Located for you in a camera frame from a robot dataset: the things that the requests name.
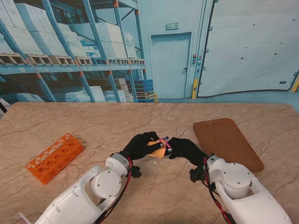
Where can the pink hair band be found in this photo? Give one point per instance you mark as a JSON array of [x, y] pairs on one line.
[[164, 143]]

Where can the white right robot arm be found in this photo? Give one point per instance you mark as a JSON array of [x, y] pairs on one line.
[[243, 191]]

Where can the orange test tube rack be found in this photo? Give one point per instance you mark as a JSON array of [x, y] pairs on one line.
[[53, 158]]

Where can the brown wooden tray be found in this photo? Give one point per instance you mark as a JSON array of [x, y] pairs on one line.
[[231, 142]]

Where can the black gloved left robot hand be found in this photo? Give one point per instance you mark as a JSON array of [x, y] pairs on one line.
[[139, 147]]

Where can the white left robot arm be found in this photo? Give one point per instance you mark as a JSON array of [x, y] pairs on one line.
[[84, 193]]

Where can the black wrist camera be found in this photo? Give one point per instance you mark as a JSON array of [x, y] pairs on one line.
[[197, 175]]

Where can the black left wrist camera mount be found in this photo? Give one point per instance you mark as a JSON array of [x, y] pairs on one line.
[[136, 172]]

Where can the warehouse print backdrop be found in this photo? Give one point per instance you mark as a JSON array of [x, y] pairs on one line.
[[163, 58]]

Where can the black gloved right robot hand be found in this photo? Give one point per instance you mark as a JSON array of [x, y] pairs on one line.
[[187, 149]]

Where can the yellow cloth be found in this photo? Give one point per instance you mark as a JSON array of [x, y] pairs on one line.
[[157, 152]]

